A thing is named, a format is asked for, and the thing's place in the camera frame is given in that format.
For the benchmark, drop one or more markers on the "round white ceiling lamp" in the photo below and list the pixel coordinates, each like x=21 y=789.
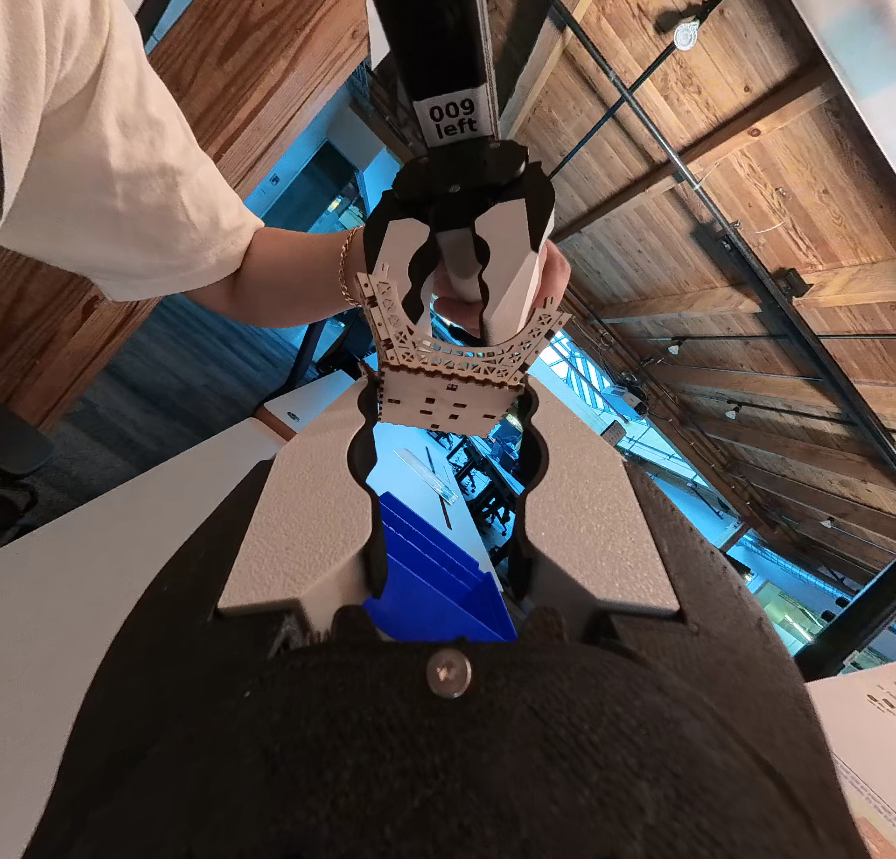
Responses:
x=686 y=36

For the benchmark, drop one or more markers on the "white table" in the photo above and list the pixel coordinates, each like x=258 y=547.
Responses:
x=388 y=484

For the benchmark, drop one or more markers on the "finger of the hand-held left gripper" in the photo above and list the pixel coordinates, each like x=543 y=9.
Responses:
x=395 y=250
x=514 y=264

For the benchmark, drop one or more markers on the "black office chair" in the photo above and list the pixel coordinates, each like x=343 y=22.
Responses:
x=21 y=467

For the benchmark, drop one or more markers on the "wooden lattice tower base model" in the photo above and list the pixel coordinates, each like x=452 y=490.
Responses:
x=448 y=397

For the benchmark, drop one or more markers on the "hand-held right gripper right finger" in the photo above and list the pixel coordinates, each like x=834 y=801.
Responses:
x=595 y=523

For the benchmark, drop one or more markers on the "person's left hand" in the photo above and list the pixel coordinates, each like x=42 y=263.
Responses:
x=554 y=271

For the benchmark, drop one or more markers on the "blue plastic bin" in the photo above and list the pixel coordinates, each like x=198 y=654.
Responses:
x=434 y=593

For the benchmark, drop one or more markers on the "clear plastic packet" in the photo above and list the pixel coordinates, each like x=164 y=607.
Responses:
x=434 y=481

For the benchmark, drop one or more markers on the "grey desk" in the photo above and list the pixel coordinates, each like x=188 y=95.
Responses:
x=84 y=593

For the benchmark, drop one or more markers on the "black lighting rod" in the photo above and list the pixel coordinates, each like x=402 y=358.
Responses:
x=630 y=89

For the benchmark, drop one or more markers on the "instruction booklet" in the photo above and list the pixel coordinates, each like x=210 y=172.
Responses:
x=861 y=733

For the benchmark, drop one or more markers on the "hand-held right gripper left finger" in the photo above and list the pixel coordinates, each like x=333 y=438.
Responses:
x=301 y=523

